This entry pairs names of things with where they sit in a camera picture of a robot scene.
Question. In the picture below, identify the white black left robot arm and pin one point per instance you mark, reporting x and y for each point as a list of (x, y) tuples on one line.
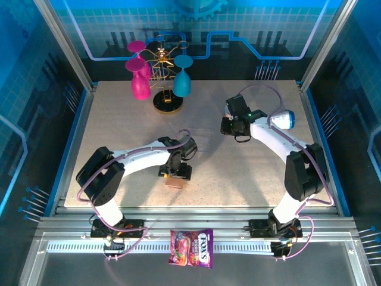
[(140, 161)]

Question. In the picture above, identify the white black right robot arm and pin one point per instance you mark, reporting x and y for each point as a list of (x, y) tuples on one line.
[(274, 140)]

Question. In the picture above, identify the white cup with blue lid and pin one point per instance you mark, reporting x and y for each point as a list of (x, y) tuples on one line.
[(279, 120)]

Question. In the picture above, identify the blue wine glass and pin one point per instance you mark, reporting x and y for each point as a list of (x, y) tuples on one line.
[(181, 85)]

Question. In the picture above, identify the purple Fox's candy bag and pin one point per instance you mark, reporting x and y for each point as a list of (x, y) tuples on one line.
[(192, 248)]

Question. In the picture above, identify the pink wine glass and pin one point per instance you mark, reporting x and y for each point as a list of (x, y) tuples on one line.
[(140, 86)]

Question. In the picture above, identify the small black connector board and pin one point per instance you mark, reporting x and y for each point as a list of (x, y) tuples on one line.
[(281, 249), (114, 246)]

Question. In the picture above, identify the aluminium frame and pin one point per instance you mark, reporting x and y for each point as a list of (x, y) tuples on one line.
[(193, 219)]

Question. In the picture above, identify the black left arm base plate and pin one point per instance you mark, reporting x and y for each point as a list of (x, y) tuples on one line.
[(134, 228)]

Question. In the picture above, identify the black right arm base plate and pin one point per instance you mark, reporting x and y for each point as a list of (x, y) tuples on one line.
[(259, 228)]

